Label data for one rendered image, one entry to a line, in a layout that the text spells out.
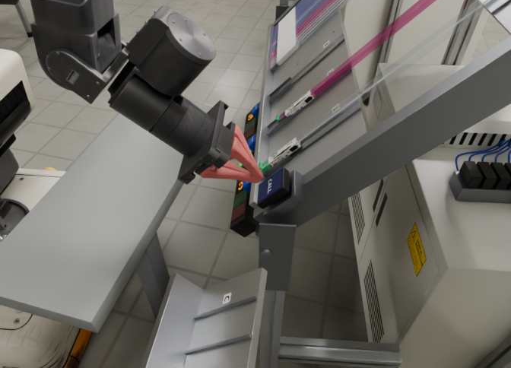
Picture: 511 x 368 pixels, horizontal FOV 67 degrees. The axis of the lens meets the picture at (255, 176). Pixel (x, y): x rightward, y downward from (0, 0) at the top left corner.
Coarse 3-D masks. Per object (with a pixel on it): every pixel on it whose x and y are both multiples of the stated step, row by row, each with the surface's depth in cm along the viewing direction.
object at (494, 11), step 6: (504, 0) 43; (510, 0) 42; (492, 6) 44; (498, 6) 43; (504, 6) 43; (510, 6) 42; (492, 12) 43; (498, 12) 43; (504, 12) 42; (510, 12) 41; (498, 18) 42; (504, 18) 42; (510, 18) 41; (504, 24) 41; (510, 24) 40; (510, 30) 40
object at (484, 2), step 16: (480, 0) 44; (496, 0) 43; (464, 16) 45; (448, 32) 46; (416, 48) 48; (432, 48) 47; (400, 64) 49; (384, 80) 51; (352, 96) 54; (368, 96) 53; (336, 112) 55; (320, 128) 57
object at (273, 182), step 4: (280, 172) 51; (272, 176) 52; (276, 176) 51; (280, 176) 51; (268, 180) 52; (272, 180) 52; (276, 180) 51; (280, 180) 50; (260, 184) 54; (264, 184) 53; (268, 184) 52; (272, 184) 51; (276, 184) 50; (280, 184) 50; (260, 188) 53; (264, 188) 52; (268, 188) 51; (272, 188) 51; (276, 188) 50; (260, 192) 52; (264, 192) 52; (268, 192) 51; (272, 192) 50; (260, 196) 52; (264, 196) 51; (260, 200) 51
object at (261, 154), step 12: (264, 72) 86; (264, 84) 82; (264, 96) 79; (264, 108) 76; (264, 120) 73; (264, 132) 71; (264, 144) 68; (264, 156) 66; (264, 180) 62; (252, 192) 59; (252, 204) 58
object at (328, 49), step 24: (336, 24) 76; (312, 48) 79; (336, 48) 70; (288, 72) 81; (312, 72) 72; (288, 96) 75; (336, 96) 60; (288, 120) 68; (312, 120) 62; (336, 120) 56; (360, 120) 52; (312, 144) 58; (336, 144) 53; (288, 168) 60; (312, 168) 54
